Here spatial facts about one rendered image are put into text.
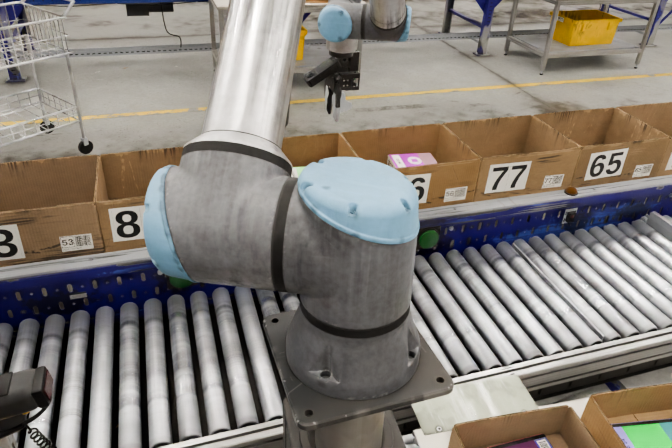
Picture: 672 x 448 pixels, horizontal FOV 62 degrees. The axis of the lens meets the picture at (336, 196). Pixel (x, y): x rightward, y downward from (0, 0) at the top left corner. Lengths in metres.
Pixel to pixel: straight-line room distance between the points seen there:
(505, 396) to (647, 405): 0.33
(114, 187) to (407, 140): 1.02
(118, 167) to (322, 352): 1.28
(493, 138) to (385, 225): 1.65
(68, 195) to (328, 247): 1.40
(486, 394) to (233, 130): 1.01
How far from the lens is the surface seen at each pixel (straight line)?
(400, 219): 0.65
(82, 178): 1.93
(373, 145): 2.04
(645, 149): 2.33
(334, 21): 1.49
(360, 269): 0.66
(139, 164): 1.90
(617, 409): 1.56
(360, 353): 0.74
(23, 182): 1.95
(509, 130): 2.29
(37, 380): 1.12
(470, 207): 1.93
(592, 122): 2.53
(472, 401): 1.49
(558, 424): 1.47
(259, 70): 0.78
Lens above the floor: 1.87
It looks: 31 degrees down
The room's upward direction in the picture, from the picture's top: 3 degrees clockwise
